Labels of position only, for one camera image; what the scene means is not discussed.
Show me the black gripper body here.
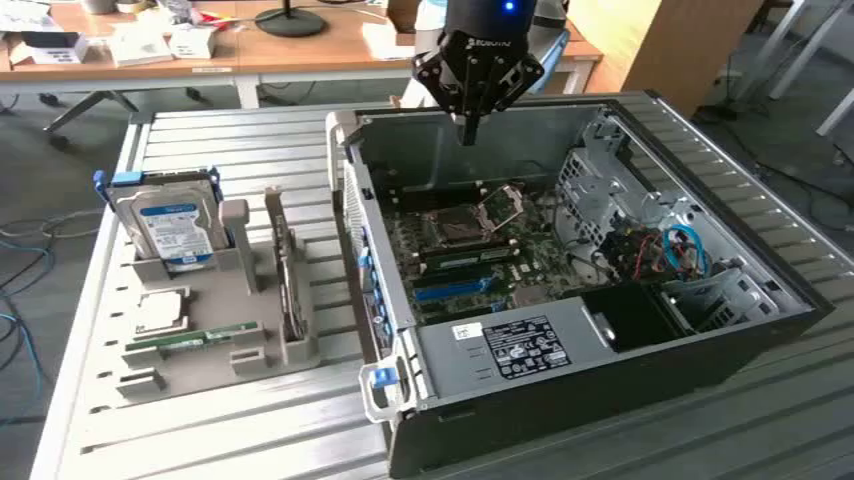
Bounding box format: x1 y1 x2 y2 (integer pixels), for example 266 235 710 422
438 0 539 116

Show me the graphics card with black heatsink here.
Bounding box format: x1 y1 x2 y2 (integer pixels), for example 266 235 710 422
263 185 312 344

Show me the white paper stack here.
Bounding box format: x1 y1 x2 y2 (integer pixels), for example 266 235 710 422
362 22 419 62

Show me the wooden desk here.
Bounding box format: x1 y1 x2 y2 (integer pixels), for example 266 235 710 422
0 0 606 149

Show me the wooden cabinet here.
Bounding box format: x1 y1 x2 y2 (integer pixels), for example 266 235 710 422
566 0 766 119

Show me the black monitor stand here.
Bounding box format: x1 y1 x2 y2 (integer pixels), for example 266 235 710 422
254 0 328 39

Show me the metal socket cover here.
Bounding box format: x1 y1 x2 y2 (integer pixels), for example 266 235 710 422
475 182 530 234

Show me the tall metal disk bay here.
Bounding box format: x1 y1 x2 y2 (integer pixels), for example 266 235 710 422
555 107 695 242

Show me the CPU socket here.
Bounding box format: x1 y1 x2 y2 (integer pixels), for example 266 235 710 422
426 207 490 247

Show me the white labelled box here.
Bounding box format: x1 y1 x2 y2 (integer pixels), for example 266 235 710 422
167 24 220 60

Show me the green motherboard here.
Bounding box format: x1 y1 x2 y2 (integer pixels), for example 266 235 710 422
383 187 622 326

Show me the blue expansion slot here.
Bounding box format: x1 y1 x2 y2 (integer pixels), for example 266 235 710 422
412 277 499 302

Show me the white open box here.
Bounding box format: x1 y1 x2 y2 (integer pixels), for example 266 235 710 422
105 22 175 69

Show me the hard disk in blue caddy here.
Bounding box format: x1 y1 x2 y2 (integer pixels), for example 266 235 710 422
92 164 226 266

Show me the low metal disk bay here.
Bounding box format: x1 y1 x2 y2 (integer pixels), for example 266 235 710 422
657 267 782 334

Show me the grey printed parts rack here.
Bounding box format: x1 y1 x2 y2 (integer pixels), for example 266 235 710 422
112 197 322 399

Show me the black and white box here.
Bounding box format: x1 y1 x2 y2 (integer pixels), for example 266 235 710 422
19 30 92 65

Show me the grey power supply unit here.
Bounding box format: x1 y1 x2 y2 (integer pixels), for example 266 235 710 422
416 297 619 401

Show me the silver CPU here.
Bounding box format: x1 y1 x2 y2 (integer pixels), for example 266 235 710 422
132 291 193 334

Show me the black open PC case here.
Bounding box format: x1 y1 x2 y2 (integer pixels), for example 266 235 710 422
324 89 837 479

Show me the black floor cable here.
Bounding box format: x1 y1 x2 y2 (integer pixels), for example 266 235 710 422
691 49 854 231

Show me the blue wire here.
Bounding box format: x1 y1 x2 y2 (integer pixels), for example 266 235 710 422
659 223 713 279

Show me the red wire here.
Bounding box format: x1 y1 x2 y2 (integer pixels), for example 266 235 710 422
635 233 663 272

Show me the white table frame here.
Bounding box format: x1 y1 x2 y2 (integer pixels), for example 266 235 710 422
766 0 854 137

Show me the grey floor cable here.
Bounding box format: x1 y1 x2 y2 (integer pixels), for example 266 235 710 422
0 208 105 239

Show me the blue floor cable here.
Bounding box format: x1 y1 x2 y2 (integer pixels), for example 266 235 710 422
0 239 53 427

